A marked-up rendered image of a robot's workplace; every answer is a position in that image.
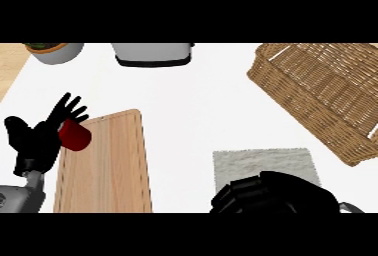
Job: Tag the wicker basket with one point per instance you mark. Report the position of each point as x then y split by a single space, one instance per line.
319 96

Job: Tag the white appliance with black base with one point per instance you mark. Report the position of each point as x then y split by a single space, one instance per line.
151 54

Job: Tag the wooden cutting board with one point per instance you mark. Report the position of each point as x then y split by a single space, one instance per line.
105 166

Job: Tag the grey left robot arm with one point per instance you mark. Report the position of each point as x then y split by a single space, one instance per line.
22 196

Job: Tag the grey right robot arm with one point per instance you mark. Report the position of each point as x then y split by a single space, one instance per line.
350 208

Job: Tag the grey potted plant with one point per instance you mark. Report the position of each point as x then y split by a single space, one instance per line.
53 51

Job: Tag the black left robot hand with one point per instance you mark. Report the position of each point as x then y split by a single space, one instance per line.
37 143

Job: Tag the grey placemat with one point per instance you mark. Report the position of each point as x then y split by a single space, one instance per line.
255 163

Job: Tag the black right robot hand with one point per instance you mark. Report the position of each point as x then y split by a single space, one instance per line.
275 195

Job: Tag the red cup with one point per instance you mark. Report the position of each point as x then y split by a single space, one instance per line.
74 136

